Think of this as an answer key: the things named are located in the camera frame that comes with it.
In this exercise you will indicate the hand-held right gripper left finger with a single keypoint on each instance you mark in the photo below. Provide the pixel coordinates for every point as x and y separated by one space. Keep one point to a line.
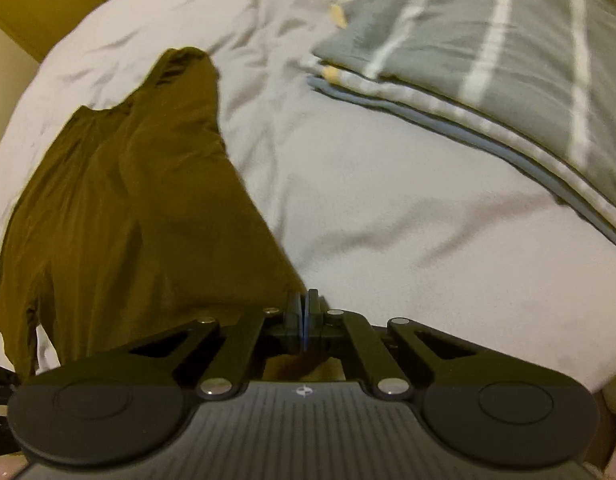
294 318

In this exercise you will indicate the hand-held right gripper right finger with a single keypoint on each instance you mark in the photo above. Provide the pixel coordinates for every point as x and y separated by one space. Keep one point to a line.
314 317

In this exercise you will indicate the dark brown shirt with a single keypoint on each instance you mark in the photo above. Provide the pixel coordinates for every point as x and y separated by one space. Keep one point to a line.
128 200

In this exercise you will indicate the light grey bed sheet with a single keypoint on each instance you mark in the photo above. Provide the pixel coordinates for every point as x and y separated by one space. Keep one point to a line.
338 190

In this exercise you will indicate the grey striped folded blanket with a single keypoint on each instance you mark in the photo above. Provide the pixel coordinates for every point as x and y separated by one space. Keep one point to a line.
488 60

